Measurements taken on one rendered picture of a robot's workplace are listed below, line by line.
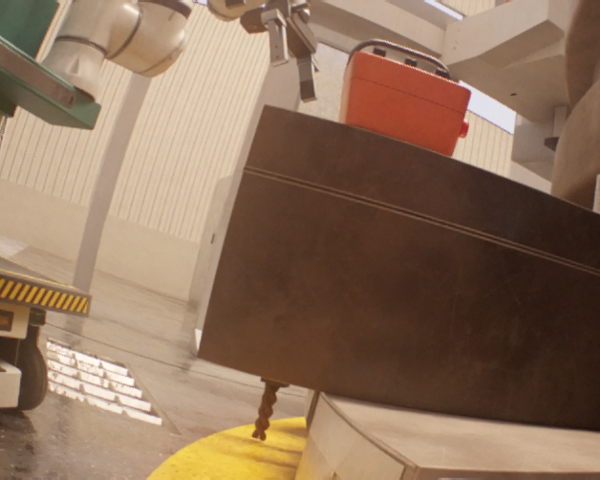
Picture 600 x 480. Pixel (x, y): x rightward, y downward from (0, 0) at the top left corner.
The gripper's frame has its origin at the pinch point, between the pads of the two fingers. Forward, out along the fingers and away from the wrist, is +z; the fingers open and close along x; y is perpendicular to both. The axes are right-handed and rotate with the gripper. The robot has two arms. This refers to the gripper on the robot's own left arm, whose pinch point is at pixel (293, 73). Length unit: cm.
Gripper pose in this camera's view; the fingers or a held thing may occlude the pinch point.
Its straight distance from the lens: 113.8
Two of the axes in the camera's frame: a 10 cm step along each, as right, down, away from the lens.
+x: 3.5, 3.2, 8.8
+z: 0.9, 9.3, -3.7
